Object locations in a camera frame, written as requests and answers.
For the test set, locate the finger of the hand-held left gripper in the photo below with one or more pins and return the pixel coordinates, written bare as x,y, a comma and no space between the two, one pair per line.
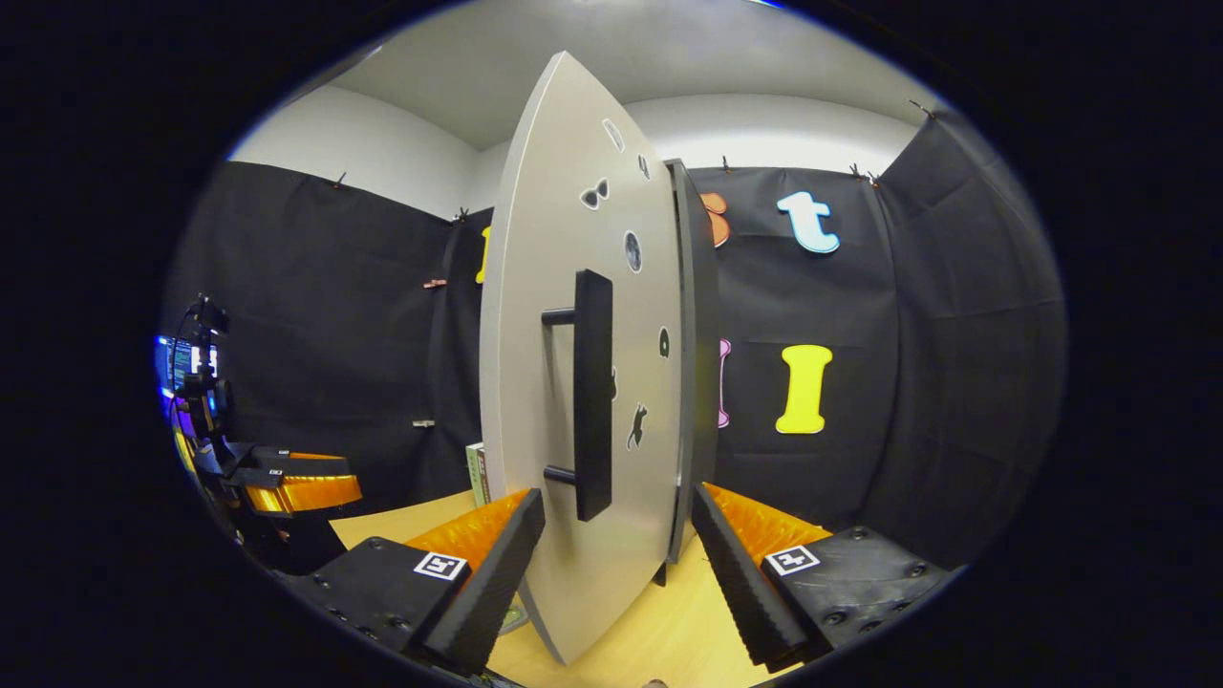
306,494
277,461

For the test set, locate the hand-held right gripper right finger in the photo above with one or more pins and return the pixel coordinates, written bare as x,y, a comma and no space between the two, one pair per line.
740,583

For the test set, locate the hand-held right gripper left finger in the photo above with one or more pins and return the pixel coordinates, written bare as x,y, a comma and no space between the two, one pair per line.
497,583

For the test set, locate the pale green bottle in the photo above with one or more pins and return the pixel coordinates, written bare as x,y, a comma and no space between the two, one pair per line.
514,616

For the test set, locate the beige cabinet door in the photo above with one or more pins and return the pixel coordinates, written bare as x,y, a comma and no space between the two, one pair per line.
545,287

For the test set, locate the computer monitor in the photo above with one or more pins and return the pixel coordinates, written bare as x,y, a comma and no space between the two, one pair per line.
182,363

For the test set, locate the green book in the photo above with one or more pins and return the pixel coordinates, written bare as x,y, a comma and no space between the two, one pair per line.
476,473

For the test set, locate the black backdrop cloth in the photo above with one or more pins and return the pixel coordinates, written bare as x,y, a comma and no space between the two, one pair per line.
908,382

